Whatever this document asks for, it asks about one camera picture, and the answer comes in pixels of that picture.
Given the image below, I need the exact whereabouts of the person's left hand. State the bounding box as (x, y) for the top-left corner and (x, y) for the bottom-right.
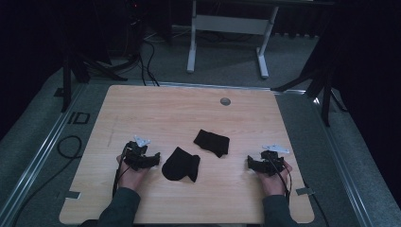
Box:
(115, 153), (151, 192)

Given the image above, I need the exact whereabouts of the black cable bundle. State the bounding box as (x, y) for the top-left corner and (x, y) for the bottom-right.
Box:
(137, 37), (161, 87)

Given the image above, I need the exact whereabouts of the white desk frame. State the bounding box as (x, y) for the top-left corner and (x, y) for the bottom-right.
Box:
(186, 0), (280, 79)

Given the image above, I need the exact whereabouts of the grey tape strip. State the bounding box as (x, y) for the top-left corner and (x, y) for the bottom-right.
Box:
(295, 186), (316, 197)

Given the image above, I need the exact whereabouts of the black sock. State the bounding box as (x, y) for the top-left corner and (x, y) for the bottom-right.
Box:
(161, 146), (201, 183)
(192, 129), (231, 159)

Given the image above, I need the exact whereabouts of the hand-held gripper cable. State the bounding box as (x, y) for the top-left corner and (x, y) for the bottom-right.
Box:
(112, 147), (131, 199)
(268, 156), (293, 204)

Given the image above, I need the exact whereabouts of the black floor cable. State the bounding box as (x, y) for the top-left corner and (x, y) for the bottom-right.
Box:
(10, 134), (83, 220)

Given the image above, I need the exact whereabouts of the right hand-held gripper cable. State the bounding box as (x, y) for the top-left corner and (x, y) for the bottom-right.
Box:
(268, 156), (293, 204)

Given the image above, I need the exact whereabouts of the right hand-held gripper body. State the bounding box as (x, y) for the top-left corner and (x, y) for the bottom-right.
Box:
(259, 144), (290, 177)

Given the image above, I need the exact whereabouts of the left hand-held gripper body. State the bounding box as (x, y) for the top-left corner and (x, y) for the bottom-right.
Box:
(123, 134), (151, 171)

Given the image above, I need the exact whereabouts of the person's right hand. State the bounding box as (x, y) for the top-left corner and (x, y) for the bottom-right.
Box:
(255, 160), (293, 197)

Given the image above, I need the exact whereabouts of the left hand-held gripper cable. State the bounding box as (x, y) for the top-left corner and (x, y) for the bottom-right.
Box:
(112, 147), (131, 199)

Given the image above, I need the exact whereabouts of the black metal stand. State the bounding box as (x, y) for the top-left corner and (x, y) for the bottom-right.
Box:
(271, 37), (348, 128)
(60, 46), (129, 114)

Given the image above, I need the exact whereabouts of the black floor tape mark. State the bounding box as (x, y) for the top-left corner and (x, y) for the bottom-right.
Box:
(66, 112), (92, 126)

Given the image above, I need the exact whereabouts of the aluminium floor rail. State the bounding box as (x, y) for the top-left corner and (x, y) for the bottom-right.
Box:
(0, 82), (89, 221)
(154, 80), (306, 95)
(310, 96), (376, 227)

